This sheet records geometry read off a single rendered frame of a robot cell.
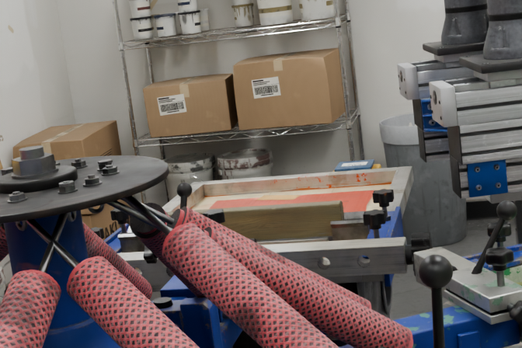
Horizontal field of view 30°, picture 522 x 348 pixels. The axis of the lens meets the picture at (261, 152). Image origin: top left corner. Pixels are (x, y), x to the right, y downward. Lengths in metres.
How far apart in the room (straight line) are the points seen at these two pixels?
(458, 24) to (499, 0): 0.49
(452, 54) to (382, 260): 1.16
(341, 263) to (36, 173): 0.71
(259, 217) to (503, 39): 0.71
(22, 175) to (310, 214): 0.90
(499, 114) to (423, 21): 3.30
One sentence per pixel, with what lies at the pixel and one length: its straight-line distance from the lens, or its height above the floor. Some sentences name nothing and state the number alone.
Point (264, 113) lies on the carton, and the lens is 5.23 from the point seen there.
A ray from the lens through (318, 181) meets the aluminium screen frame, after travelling 2.50.
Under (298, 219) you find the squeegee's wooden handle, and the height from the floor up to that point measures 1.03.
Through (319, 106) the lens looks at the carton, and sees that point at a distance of 5.15.
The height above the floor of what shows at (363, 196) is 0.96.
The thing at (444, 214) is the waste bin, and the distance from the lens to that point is 5.20.
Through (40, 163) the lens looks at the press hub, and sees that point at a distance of 1.10.
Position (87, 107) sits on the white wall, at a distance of 6.05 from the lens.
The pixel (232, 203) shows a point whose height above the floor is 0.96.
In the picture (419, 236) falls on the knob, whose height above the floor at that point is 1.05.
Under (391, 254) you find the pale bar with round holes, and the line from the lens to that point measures 1.65.
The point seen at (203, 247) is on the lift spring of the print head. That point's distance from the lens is 1.02.
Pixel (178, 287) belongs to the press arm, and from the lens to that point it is 1.56.
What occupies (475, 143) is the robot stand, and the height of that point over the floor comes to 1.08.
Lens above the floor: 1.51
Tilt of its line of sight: 10 degrees down
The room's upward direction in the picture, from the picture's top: 7 degrees counter-clockwise
